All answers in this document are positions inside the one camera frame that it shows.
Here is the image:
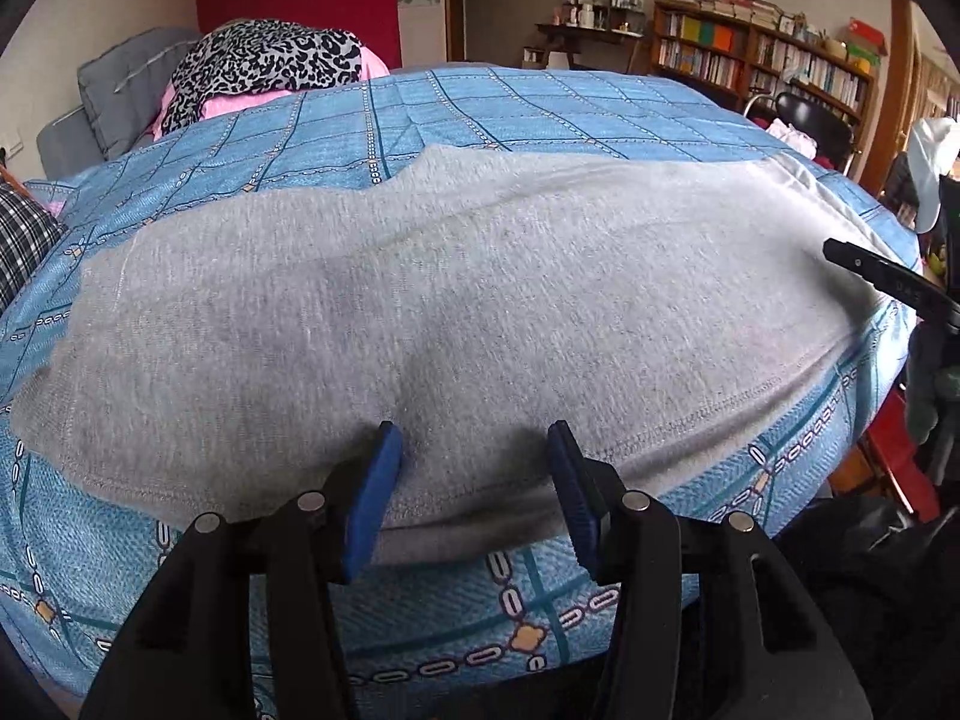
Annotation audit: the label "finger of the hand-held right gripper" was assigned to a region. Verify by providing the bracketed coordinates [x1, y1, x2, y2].
[823, 238, 960, 316]

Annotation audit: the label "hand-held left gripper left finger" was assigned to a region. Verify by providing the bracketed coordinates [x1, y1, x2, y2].
[79, 420, 406, 720]

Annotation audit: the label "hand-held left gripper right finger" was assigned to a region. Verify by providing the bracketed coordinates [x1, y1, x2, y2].
[546, 420, 875, 720]

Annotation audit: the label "grey pants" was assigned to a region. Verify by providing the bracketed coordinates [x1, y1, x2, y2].
[11, 144, 912, 567]

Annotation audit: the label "white hat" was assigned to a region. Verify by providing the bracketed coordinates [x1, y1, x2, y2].
[906, 118, 960, 233]

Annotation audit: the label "pale pink cloth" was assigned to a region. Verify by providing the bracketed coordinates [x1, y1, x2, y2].
[765, 118, 818, 158]

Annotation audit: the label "black chair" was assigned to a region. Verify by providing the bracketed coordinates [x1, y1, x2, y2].
[742, 90, 856, 173]

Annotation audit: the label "wooden bookshelf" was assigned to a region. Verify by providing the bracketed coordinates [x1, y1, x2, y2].
[651, 0, 878, 128]

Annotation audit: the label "stack of books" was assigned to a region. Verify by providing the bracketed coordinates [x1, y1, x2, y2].
[664, 0, 796, 29]

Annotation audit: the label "wooden shelf desk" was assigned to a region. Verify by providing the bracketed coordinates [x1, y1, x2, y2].
[521, 0, 650, 72]

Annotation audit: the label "blue checked bedspread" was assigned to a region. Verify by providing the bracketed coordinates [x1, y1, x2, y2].
[0, 66, 923, 706]

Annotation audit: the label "dark plaid pillow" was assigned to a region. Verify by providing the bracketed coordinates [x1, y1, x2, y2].
[0, 184, 68, 312]

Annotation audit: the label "pink blanket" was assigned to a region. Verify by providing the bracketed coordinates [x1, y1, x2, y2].
[154, 45, 391, 137]

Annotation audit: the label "leopard print cloth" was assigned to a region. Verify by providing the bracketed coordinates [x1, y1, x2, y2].
[161, 21, 365, 136]

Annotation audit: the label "grey padded headboard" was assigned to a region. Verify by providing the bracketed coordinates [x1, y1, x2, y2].
[37, 28, 203, 177]

